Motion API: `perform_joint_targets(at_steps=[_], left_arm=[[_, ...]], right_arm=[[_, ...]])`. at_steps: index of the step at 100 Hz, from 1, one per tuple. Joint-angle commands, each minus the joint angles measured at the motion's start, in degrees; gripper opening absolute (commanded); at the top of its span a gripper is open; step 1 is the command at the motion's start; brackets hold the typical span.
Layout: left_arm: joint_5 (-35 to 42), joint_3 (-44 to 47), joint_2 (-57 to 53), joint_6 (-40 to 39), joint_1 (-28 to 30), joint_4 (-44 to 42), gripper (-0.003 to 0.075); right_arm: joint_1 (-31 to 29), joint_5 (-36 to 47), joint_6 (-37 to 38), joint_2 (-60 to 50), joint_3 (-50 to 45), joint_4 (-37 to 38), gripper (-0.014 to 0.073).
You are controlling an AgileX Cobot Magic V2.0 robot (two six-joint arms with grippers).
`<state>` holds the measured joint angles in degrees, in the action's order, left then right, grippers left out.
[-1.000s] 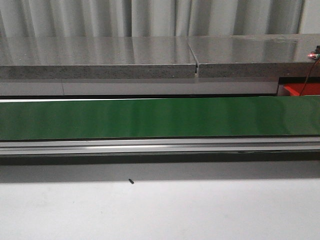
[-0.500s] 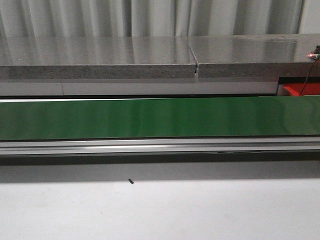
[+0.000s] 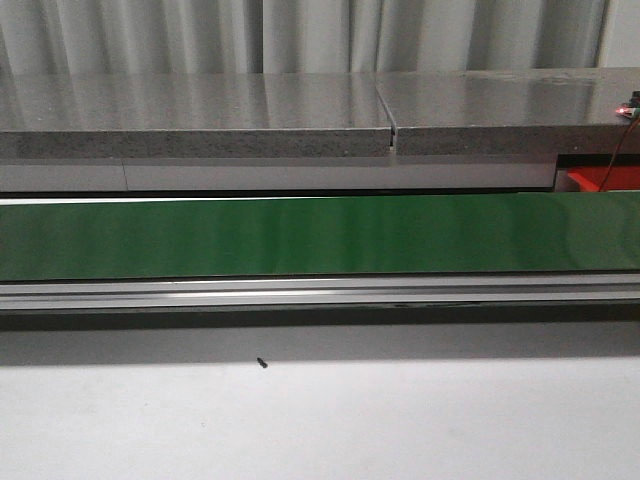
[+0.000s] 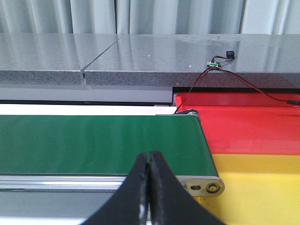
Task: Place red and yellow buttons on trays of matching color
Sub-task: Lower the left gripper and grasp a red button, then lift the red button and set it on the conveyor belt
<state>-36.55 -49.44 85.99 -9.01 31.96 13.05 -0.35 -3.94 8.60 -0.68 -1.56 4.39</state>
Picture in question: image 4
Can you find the small green circuit board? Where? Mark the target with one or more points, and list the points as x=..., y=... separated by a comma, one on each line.
x=213, y=64

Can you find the white pleated curtain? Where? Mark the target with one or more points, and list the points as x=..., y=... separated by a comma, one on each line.
x=276, y=17

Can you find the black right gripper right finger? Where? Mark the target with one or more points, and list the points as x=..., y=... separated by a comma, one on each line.
x=170, y=203

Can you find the green conveyor belt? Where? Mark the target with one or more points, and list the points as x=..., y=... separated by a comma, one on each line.
x=73, y=144

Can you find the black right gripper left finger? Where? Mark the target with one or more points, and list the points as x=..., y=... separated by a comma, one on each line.
x=129, y=204

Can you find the grey granite counter slab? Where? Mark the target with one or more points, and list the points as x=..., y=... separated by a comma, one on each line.
x=49, y=58
x=267, y=61

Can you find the red plastic tray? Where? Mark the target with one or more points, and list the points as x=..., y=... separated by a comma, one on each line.
x=245, y=123

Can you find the yellow plastic tray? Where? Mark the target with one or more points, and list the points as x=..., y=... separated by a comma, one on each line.
x=259, y=190

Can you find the aluminium conveyor frame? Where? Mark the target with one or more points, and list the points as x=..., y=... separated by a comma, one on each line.
x=195, y=185

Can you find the small black sensor block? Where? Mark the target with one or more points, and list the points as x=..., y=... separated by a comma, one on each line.
x=230, y=54

